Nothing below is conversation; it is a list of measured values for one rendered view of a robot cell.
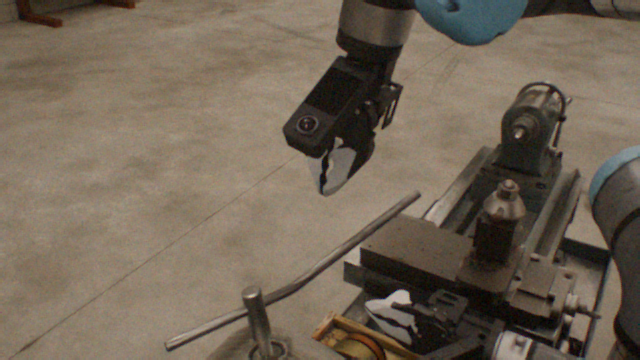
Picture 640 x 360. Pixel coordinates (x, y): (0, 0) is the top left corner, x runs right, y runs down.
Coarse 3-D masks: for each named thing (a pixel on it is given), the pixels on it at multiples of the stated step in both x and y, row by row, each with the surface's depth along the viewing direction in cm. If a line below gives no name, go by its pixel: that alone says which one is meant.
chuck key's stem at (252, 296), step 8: (248, 288) 60; (256, 288) 59; (248, 296) 58; (256, 296) 59; (248, 304) 59; (256, 304) 59; (264, 304) 60; (256, 312) 59; (264, 312) 60; (248, 320) 60; (256, 320) 60; (264, 320) 60; (256, 328) 60; (264, 328) 60; (256, 336) 60; (264, 336) 60; (264, 344) 61; (264, 352) 62; (272, 352) 62
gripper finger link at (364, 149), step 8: (368, 128) 61; (368, 136) 60; (352, 144) 62; (360, 144) 61; (368, 144) 61; (360, 152) 62; (368, 152) 61; (360, 160) 62; (352, 168) 63; (360, 168) 63; (352, 176) 64
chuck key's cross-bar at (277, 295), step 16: (416, 192) 67; (400, 208) 66; (368, 224) 65; (384, 224) 66; (352, 240) 64; (336, 256) 63; (320, 272) 63; (288, 288) 61; (224, 320) 58; (176, 336) 57; (192, 336) 57
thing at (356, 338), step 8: (352, 336) 81; (360, 336) 81; (368, 336) 81; (336, 344) 80; (344, 344) 79; (352, 344) 79; (360, 344) 79; (368, 344) 80; (376, 344) 81; (336, 352) 77; (344, 352) 77; (352, 352) 77; (360, 352) 78; (368, 352) 78; (376, 352) 80; (384, 352) 81
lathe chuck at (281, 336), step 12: (240, 336) 68; (276, 336) 65; (288, 336) 64; (300, 336) 64; (216, 348) 71; (228, 348) 66; (240, 348) 65; (252, 348) 64; (288, 348) 63; (300, 348) 63; (312, 348) 63; (324, 348) 63
